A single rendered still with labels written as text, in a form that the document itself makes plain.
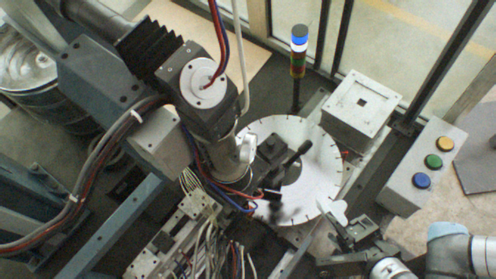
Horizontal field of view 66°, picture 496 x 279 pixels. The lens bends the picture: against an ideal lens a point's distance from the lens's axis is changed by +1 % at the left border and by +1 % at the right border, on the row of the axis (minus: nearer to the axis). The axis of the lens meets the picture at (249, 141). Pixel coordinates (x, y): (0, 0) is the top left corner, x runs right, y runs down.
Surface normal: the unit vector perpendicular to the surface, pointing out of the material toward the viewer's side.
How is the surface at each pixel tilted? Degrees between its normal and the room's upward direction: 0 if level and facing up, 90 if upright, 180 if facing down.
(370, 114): 0
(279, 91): 0
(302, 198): 0
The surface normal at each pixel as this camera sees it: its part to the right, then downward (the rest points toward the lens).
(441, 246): -0.68, -0.44
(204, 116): 0.50, 0.08
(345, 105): -0.08, -0.42
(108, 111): -0.57, 0.41
